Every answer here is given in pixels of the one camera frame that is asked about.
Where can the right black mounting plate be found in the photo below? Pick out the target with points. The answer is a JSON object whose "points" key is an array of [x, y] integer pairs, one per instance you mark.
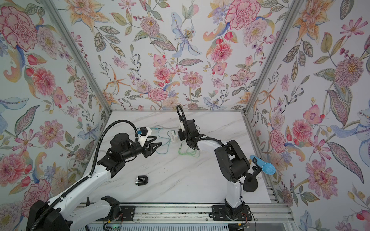
{"points": [[226, 212]]}

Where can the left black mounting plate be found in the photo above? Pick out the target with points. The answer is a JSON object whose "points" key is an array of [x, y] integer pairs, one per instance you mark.
{"points": [[121, 213]]}

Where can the black mounting plate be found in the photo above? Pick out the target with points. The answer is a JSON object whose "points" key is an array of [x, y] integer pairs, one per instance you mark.
{"points": [[226, 212], [121, 213]]}

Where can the black electric shaver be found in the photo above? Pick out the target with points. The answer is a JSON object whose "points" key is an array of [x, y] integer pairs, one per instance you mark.
{"points": [[141, 180]]}

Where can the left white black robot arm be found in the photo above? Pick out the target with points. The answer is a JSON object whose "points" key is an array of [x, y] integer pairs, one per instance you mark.
{"points": [[60, 214]]}

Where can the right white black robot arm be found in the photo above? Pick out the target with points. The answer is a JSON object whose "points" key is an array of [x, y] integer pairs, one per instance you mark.
{"points": [[233, 165]]}

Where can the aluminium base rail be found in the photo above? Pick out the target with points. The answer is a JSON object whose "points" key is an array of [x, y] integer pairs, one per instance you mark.
{"points": [[199, 213]]}

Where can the blue microphone on stand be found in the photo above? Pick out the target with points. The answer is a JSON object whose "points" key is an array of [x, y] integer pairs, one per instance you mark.
{"points": [[251, 183]]}

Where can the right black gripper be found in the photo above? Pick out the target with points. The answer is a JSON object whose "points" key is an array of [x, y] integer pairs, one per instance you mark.
{"points": [[186, 134]]}

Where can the white power strip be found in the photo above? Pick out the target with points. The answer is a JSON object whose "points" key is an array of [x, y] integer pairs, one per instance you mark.
{"points": [[173, 133]]}

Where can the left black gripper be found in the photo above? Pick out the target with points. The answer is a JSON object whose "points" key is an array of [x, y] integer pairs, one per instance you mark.
{"points": [[145, 148]]}

